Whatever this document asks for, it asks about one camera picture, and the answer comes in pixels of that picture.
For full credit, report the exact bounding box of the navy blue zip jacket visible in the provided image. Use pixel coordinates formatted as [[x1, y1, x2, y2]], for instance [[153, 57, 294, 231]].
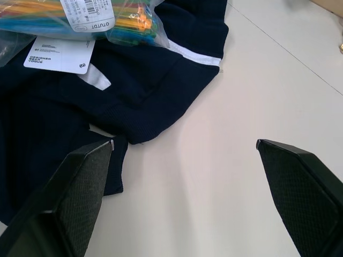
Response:
[[0, 0, 230, 228]]

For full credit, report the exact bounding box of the clear bag of colourful sticks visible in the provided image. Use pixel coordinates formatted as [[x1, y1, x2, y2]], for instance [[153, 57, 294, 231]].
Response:
[[0, 0, 172, 67]]

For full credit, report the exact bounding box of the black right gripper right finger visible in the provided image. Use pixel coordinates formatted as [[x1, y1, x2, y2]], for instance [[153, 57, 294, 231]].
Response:
[[256, 138, 343, 257]]

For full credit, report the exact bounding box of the white paper hang tag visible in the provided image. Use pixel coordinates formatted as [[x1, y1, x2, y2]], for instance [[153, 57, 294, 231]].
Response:
[[23, 36, 96, 75]]

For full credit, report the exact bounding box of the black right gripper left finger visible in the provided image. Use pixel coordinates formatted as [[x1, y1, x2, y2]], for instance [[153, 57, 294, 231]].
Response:
[[0, 139, 116, 257]]

